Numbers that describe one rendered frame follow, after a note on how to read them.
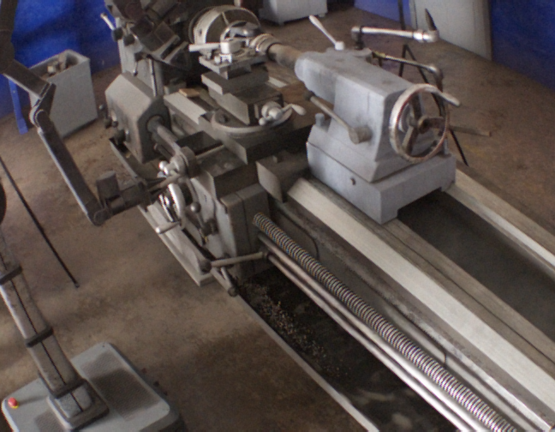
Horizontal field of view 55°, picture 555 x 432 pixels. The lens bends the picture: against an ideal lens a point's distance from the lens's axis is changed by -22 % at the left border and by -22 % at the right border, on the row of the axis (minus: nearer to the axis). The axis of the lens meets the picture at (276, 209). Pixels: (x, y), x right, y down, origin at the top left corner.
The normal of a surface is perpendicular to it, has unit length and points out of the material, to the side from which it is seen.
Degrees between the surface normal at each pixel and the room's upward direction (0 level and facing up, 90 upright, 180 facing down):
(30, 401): 0
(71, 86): 90
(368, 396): 0
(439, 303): 36
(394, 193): 90
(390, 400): 0
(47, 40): 90
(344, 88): 82
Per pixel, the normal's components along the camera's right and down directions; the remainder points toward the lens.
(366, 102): -0.86, 0.25
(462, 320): -0.59, -0.45
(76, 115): 0.60, 0.40
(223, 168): -0.11, -0.82
